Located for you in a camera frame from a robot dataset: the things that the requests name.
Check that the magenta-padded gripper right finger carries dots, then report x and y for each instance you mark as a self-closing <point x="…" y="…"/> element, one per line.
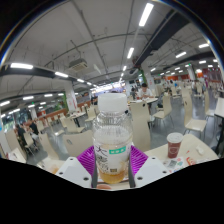
<point x="151" y="170"/>

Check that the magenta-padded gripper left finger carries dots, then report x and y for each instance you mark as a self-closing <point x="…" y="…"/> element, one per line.
<point x="71" y="171"/>

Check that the clear tea bottle white cap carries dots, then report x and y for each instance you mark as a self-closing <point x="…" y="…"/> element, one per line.
<point x="112" y="143"/>

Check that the colourful printed leaflet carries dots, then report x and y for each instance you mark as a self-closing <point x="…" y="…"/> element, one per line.
<point x="173" y="164"/>

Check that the group of beige chairs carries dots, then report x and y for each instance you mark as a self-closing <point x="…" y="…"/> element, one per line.
<point x="78" y="141"/>

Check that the red paper cup white lid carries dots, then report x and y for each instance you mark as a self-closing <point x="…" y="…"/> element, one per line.
<point x="174" y="146"/>

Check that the flat round red coaster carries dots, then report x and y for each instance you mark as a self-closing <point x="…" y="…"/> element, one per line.
<point x="104" y="187"/>

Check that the small red sauce packet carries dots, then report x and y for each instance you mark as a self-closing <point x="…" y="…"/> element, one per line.
<point x="191" y="161"/>

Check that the neighbouring white table black legs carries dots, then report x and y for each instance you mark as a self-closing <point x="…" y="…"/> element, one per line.
<point x="16" y="155"/>

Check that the person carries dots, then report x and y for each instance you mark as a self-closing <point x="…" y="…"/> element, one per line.
<point x="20" y="133"/>
<point x="145" y="91"/>
<point x="33" y="128"/>

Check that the white table black edge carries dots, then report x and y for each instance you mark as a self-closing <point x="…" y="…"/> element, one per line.
<point x="220" y="106"/>

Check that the ceiling air conditioner unit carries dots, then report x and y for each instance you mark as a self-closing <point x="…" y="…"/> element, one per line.
<point x="78" y="64"/>

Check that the group of ceiling lights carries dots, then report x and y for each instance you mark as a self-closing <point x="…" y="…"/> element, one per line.
<point x="146" y="15"/>

